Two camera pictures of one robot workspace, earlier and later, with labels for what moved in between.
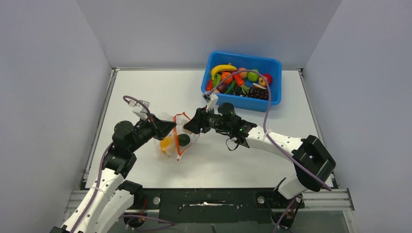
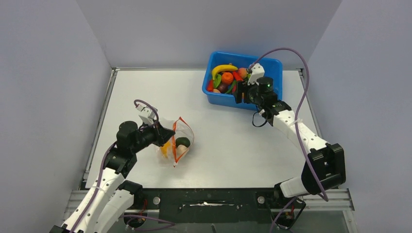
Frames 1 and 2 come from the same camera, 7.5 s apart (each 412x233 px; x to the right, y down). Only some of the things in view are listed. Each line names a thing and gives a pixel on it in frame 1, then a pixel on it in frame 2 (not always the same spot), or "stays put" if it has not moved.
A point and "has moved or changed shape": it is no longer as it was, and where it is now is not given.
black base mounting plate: (213, 206) stays put
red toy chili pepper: (209, 86) stays put
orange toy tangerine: (229, 80) stays put
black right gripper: (200, 121) -> (243, 87)
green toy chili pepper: (232, 85) stays put
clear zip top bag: (175, 143) has moved or changed shape
